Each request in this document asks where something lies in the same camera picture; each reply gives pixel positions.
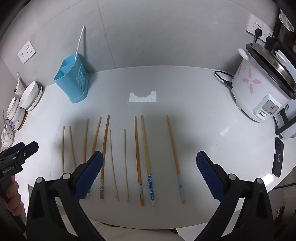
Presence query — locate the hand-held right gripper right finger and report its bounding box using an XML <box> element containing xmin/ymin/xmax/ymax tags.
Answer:
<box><xmin>196</xmin><ymin>151</ymin><xmax>274</xmax><ymax>241</ymax></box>

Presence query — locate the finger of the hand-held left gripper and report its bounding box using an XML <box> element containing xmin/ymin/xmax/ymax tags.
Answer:
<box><xmin>4</xmin><ymin>141</ymin><xmax>26</xmax><ymax>157</ymax></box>
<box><xmin>16</xmin><ymin>141</ymin><xmax>39</xmax><ymax>164</ymax></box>

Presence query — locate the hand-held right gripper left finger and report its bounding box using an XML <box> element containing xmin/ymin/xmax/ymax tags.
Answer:
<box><xmin>26</xmin><ymin>151</ymin><xmax>104</xmax><ymax>241</ymax></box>

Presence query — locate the pale thin wooden chopstick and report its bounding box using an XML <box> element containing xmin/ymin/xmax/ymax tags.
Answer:
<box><xmin>123</xmin><ymin>129</ymin><xmax>130</xmax><ymax>203</ymax></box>
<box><xmin>62</xmin><ymin>126</ymin><xmax>65</xmax><ymax>174</ymax></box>
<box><xmin>109</xmin><ymin>130</ymin><xmax>119</xmax><ymax>202</ymax></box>
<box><xmin>69</xmin><ymin>126</ymin><xmax>77</xmax><ymax>168</ymax></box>

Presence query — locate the brown floral-band chopstick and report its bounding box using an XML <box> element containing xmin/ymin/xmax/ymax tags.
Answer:
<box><xmin>134</xmin><ymin>116</ymin><xmax>144</xmax><ymax>207</ymax></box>
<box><xmin>100</xmin><ymin>115</ymin><xmax>110</xmax><ymax>200</ymax></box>

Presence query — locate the grey-ended wooden chopstick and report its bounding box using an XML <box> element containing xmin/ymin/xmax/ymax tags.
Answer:
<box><xmin>166</xmin><ymin>115</ymin><xmax>186</xmax><ymax>204</ymax></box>
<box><xmin>83</xmin><ymin>119</ymin><xmax>91</xmax><ymax>198</ymax></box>

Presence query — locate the blue plastic utensil holder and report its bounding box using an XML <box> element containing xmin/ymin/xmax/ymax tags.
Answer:
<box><xmin>54</xmin><ymin>54</ymin><xmax>89</xmax><ymax>104</ymax></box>

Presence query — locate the person's left hand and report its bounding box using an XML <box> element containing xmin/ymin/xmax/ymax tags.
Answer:
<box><xmin>0</xmin><ymin>176</ymin><xmax>25</xmax><ymax>215</ymax></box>

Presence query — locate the glass and metal tableware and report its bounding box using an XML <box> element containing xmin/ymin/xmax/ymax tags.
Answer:
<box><xmin>0</xmin><ymin>110</ymin><xmax>14</xmax><ymax>147</ymax></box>

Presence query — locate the round wooden board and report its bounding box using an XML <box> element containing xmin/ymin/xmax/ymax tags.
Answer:
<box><xmin>17</xmin><ymin>111</ymin><xmax>28</xmax><ymax>130</ymax></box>

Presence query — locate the white bowl with dark rim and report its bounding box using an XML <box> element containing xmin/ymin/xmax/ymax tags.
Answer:
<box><xmin>6</xmin><ymin>97</ymin><xmax>25</xmax><ymax>124</ymax></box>

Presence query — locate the white plate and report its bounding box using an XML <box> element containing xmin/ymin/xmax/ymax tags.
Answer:
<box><xmin>24</xmin><ymin>86</ymin><xmax>44</xmax><ymax>111</ymax></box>

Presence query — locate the white ceramic jug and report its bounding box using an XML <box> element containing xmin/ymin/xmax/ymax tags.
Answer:
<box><xmin>13</xmin><ymin>72</ymin><xmax>26</xmax><ymax>95</ymax></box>

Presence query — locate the person's white clothing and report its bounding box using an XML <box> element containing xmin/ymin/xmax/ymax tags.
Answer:
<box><xmin>90</xmin><ymin>219</ymin><xmax>183</xmax><ymax>241</ymax></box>

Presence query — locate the black remote control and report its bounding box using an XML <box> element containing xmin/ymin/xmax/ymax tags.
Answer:
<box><xmin>272</xmin><ymin>137</ymin><xmax>284</xmax><ymax>178</ymax></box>

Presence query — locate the white tape patch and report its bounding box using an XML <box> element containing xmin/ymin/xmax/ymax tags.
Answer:
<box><xmin>129</xmin><ymin>91</ymin><xmax>157</xmax><ymax>103</ymax></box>

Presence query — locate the white floral rice cooker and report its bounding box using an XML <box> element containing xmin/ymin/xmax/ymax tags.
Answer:
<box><xmin>231</xmin><ymin>43</ymin><xmax>296</xmax><ymax>123</ymax></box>

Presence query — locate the white stick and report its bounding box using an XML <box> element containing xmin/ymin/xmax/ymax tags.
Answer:
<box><xmin>74</xmin><ymin>26</ymin><xmax>85</xmax><ymax>59</ymax></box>

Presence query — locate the white double wall outlet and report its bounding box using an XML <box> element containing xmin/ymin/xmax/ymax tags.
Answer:
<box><xmin>17</xmin><ymin>40</ymin><xmax>37</xmax><ymax>64</ymax></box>
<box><xmin>246</xmin><ymin>14</ymin><xmax>274</xmax><ymax>44</ymax></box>

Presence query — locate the black rice cooker cord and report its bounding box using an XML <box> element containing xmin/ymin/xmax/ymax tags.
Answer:
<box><xmin>214</xmin><ymin>70</ymin><xmax>234</xmax><ymax>89</ymax></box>

